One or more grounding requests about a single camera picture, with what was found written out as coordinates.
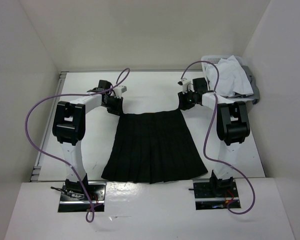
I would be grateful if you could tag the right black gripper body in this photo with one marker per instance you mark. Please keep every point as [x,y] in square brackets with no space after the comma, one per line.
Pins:
[188,100]

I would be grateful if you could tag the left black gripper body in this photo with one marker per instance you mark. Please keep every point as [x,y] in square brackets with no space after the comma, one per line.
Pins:
[113,104]

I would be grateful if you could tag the black pleated skirt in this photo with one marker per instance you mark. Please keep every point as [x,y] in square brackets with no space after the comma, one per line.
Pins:
[153,148]

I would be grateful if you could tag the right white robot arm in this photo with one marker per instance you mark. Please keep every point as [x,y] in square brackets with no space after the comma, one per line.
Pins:
[232,128]

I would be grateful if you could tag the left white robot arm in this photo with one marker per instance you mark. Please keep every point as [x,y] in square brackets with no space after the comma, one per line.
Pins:
[69,127]

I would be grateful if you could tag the white laundry basket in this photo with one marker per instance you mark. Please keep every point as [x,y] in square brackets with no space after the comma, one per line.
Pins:
[214,59]

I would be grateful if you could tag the white skirt in basket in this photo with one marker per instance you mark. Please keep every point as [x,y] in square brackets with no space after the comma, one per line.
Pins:
[222,65]

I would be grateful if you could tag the grey skirt in basket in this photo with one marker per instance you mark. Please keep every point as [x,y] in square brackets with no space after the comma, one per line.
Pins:
[253,85]

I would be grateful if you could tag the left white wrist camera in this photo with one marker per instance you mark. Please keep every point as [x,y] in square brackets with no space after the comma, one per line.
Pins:
[118,91]

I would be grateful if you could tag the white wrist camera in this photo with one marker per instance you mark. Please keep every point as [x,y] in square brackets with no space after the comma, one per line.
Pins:
[186,85]
[118,91]

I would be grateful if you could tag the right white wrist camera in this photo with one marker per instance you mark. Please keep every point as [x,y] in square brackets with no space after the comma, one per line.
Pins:
[186,85]

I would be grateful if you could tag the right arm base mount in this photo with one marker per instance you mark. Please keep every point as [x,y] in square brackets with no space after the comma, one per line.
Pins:
[208,198]

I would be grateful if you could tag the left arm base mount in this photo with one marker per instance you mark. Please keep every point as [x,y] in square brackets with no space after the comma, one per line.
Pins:
[73,202]

